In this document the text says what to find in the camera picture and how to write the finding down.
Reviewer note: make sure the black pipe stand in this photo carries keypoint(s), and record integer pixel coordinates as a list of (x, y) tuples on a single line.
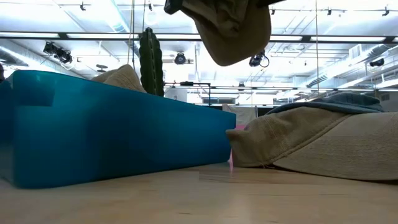
[(186, 83)]

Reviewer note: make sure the teal plastic bin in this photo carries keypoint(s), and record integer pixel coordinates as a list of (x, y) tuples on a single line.
[(109, 133)]

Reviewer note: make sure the green cactus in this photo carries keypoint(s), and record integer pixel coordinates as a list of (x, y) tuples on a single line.
[(151, 62)]

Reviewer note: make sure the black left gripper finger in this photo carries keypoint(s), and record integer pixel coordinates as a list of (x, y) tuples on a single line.
[(172, 6), (267, 2)]

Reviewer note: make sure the black overhead camera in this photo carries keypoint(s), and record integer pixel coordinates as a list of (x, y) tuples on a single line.
[(255, 60)]

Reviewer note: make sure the round black ceiling lamp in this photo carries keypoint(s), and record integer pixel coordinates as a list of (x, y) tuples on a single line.
[(180, 58)]

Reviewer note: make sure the black track light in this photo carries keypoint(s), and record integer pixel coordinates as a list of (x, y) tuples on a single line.
[(329, 12), (82, 6), (272, 12), (150, 7), (385, 12)]

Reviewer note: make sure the pink plastic bin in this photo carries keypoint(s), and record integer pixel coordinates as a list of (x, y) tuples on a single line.
[(230, 160)]

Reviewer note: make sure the beige baseball cap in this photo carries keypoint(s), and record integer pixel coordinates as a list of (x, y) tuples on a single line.
[(311, 146), (122, 79), (230, 37)]

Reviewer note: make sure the blue denim baseball cap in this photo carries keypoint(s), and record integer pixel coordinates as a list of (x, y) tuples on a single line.
[(345, 104)]

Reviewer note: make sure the black ceiling spotlight cluster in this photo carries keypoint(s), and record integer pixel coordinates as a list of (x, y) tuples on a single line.
[(60, 54)]

